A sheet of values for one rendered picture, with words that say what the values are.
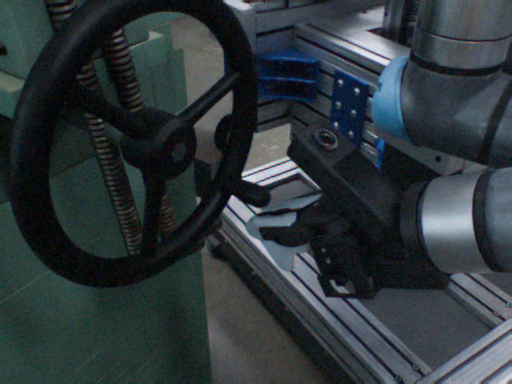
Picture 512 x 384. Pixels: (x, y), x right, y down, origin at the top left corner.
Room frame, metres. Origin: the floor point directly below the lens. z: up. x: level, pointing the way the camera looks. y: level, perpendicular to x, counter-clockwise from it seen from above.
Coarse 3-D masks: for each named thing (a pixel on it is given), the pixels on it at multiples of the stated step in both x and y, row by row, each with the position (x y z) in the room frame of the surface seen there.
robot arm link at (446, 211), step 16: (448, 176) 0.32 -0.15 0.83; (464, 176) 0.31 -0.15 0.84; (480, 176) 0.32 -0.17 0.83; (432, 192) 0.30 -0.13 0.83; (448, 192) 0.30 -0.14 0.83; (464, 192) 0.29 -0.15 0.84; (432, 208) 0.29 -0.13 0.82; (448, 208) 0.29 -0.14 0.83; (464, 208) 0.28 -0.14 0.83; (432, 224) 0.28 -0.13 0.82; (448, 224) 0.28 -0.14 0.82; (464, 224) 0.27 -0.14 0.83; (432, 240) 0.28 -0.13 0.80; (448, 240) 0.27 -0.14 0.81; (464, 240) 0.27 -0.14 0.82; (432, 256) 0.28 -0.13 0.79; (448, 256) 0.27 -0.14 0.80; (464, 256) 0.26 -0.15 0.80; (480, 256) 0.26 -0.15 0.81; (448, 272) 0.28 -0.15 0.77; (464, 272) 0.27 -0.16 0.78; (480, 272) 0.27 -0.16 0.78; (496, 272) 0.26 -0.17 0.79
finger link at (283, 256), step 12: (252, 216) 0.42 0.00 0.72; (264, 216) 0.40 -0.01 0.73; (276, 216) 0.39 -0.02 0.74; (288, 216) 0.38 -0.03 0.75; (252, 228) 0.39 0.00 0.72; (264, 240) 0.39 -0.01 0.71; (276, 252) 0.38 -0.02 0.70; (288, 252) 0.37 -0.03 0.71; (300, 252) 0.36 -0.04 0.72; (276, 264) 0.38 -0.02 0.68; (288, 264) 0.37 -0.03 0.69
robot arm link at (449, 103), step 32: (448, 0) 0.39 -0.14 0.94; (480, 0) 0.38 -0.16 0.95; (416, 32) 0.42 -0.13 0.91; (448, 32) 0.39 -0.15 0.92; (480, 32) 0.38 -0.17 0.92; (416, 64) 0.41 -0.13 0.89; (448, 64) 0.39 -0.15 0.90; (480, 64) 0.38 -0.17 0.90; (384, 96) 0.42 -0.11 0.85; (416, 96) 0.40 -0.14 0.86; (448, 96) 0.38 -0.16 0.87; (480, 96) 0.38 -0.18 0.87; (384, 128) 0.42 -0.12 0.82; (416, 128) 0.39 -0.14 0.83; (448, 128) 0.38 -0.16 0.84; (480, 128) 0.36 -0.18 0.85; (480, 160) 0.36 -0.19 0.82
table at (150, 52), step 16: (160, 16) 0.66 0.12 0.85; (176, 16) 0.68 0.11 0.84; (144, 48) 0.51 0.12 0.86; (160, 48) 0.53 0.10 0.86; (96, 64) 0.46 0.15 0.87; (144, 64) 0.51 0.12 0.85; (0, 80) 0.41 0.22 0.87; (16, 80) 0.41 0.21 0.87; (0, 96) 0.40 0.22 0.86; (16, 96) 0.39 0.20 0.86; (0, 112) 0.41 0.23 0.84
